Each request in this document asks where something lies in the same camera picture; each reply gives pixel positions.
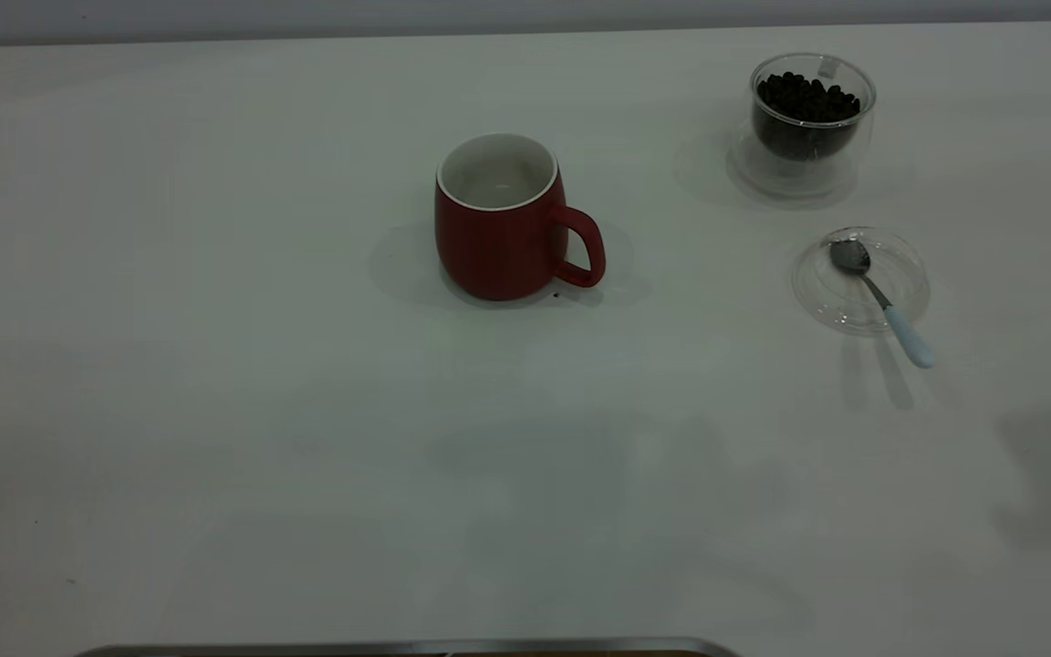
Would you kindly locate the clear double-wall glass cup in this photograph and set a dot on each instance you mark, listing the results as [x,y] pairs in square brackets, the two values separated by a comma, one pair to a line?
[795,178]

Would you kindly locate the dark coffee beans heap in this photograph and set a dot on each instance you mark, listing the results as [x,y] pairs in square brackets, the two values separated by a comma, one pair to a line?
[804,105]

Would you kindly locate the clear glass saucer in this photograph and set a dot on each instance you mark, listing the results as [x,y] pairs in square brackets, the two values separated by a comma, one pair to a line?
[817,292]

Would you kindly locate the red ceramic mug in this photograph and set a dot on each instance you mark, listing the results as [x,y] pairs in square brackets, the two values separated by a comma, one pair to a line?
[498,255]

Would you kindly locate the silver metal tray rim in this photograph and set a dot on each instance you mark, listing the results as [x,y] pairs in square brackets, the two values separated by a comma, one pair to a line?
[398,649]

